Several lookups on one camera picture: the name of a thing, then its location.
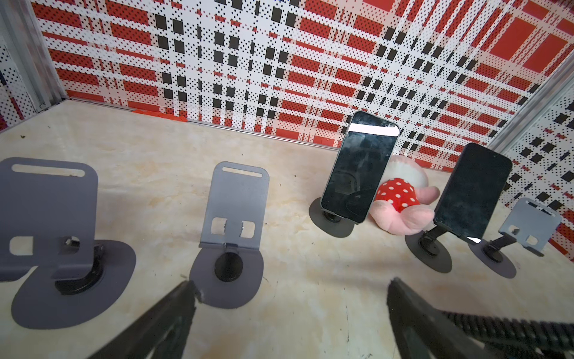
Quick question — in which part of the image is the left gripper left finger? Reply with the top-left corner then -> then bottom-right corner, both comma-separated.
91,281 -> 202,358

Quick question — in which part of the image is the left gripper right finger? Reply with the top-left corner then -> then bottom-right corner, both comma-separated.
387,278 -> 507,358

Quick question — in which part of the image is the black phone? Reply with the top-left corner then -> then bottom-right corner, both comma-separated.
321,111 -> 401,224
434,143 -> 513,245

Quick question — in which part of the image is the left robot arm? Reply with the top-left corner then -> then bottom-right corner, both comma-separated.
92,278 -> 573,358

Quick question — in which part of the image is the dark phone stand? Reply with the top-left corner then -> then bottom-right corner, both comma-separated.
309,197 -> 355,238
405,226 -> 452,274

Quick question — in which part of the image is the grey phone stand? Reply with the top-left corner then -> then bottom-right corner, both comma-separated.
1,157 -> 136,330
469,198 -> 562,279
189,162 -> 270,309

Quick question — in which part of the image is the pink plush toy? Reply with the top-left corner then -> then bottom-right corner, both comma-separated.
369,156 -> 440,236

